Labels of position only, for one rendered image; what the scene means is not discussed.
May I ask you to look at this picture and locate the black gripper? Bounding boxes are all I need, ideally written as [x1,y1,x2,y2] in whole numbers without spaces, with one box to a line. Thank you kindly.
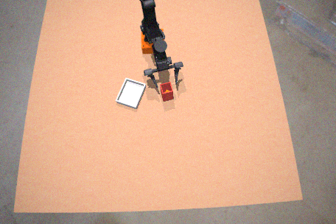
[144,53,183,89]

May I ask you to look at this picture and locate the red square cup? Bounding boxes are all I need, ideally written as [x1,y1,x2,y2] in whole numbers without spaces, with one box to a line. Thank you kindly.
[160,82,173,101]

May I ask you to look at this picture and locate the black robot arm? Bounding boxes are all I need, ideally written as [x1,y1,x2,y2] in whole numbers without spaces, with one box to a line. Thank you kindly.
[139,0,172,70]

